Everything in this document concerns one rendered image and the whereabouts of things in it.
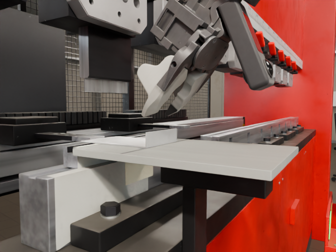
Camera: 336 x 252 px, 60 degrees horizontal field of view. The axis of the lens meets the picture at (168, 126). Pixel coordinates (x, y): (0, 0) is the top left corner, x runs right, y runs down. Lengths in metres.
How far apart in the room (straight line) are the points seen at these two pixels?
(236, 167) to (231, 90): 2.38
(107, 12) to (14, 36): 0.58
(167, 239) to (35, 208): 0.18
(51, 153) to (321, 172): 2.17
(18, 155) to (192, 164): 0.43
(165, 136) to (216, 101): 10.29
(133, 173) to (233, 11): 0.30
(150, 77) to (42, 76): 0.67
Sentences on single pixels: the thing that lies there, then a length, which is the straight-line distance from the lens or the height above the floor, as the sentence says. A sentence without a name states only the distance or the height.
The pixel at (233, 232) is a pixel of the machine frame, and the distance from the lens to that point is 0.65.
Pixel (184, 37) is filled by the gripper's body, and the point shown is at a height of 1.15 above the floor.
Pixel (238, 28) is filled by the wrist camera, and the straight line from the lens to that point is 0.38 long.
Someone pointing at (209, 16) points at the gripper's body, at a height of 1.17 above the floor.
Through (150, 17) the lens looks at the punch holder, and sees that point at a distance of 0.59.
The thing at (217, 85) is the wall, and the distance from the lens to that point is 10.73.
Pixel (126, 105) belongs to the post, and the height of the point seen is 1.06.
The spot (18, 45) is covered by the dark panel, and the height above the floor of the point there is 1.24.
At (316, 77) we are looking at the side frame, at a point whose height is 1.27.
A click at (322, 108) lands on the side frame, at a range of 2.51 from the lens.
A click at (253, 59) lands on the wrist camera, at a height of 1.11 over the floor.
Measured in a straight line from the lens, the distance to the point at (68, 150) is 0.45.
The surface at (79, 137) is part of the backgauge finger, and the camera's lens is 0.52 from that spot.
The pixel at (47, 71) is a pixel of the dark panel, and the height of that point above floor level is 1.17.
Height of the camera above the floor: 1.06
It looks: 4 degrees down
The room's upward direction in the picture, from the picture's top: straight up
